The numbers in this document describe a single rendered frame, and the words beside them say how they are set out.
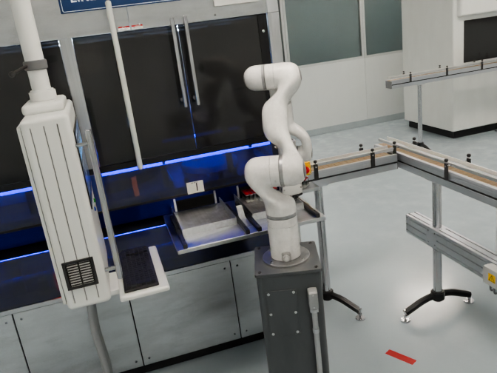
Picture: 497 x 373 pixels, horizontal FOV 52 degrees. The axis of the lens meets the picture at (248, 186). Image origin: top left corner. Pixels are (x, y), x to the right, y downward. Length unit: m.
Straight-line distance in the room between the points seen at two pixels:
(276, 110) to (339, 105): 5.98
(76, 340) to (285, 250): 1.31
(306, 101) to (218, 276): 5.22
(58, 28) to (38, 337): 1.48
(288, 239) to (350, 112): 6.14
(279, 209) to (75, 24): 1.21
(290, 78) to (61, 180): 0.93
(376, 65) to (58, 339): 6.46
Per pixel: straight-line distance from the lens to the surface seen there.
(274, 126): 1.95
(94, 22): 2.44
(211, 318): 2.89
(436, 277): 3.19
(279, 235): 1.98
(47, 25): 2.44
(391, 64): 8.30
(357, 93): 8.05
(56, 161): 1.94
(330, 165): 2.98
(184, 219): 2.56
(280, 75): 2.03
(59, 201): 1.97
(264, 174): 1.89
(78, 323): 2.80
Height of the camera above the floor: 1.78
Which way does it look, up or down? 18 degrees down
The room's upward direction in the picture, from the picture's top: 7 degrees counter-clockwise
